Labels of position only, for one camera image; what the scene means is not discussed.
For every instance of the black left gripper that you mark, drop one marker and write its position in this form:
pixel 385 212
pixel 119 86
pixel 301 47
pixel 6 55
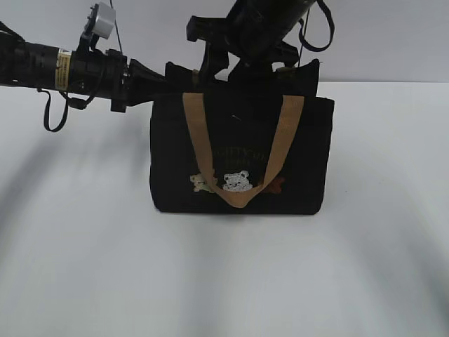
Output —
pixel 103 75

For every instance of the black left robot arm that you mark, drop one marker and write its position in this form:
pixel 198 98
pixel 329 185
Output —
pixel 45 68

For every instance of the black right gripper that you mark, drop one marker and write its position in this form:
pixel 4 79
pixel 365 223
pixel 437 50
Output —
pixel 221 40

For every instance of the black canvas tote bag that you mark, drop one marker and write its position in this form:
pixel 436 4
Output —
pixel 242 146

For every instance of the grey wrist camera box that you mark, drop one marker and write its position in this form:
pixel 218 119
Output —
pixel 101 20

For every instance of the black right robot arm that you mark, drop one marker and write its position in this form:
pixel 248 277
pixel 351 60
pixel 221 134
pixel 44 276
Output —
pixel 254 31

